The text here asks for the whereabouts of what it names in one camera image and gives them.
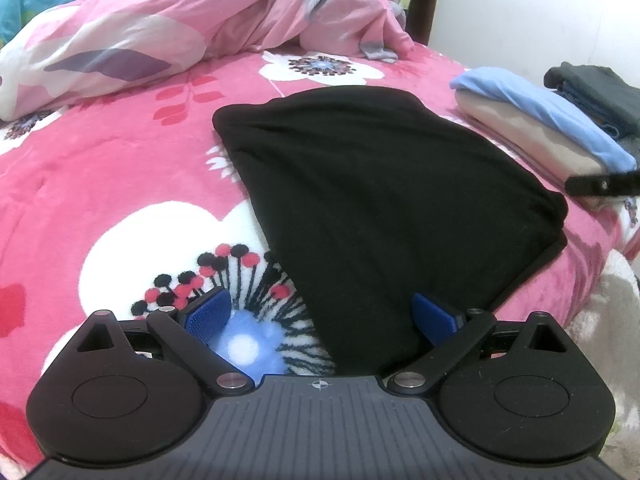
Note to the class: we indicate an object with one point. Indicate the dark grey folded garment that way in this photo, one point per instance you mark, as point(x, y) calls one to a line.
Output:
point(595, 85)

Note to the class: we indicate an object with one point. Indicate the blue denim folded garment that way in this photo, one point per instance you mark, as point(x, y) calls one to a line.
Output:
point(585, 107)

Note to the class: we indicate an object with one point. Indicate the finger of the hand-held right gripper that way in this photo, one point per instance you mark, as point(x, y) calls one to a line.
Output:
point(590, 185)

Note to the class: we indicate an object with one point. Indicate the dark wooden door frame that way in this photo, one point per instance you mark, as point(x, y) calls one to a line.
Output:
point(427, 0)

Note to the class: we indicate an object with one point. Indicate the beige folded garment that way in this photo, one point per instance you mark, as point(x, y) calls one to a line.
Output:
point(525, 145)

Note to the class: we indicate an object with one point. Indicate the light blue folded garment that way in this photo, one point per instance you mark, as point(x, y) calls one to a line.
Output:
point(525, 95)

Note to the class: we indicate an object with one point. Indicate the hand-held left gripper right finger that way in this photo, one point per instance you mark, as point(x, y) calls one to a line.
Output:
point(432, 317)

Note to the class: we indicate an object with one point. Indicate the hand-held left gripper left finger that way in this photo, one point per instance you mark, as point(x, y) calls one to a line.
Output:
point(207, 315)

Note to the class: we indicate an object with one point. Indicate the pink floral blanket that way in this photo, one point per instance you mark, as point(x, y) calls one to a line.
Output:
point(125, 160)

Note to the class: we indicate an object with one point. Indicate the pink carrot-print quilt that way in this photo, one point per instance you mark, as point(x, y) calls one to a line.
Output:
point(150, 25)

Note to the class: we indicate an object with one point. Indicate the black shirt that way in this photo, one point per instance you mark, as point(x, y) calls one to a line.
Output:
point(375, 185)

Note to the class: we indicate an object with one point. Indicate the person's light fleece clothing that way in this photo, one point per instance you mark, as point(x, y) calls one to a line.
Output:
point(615, 310)

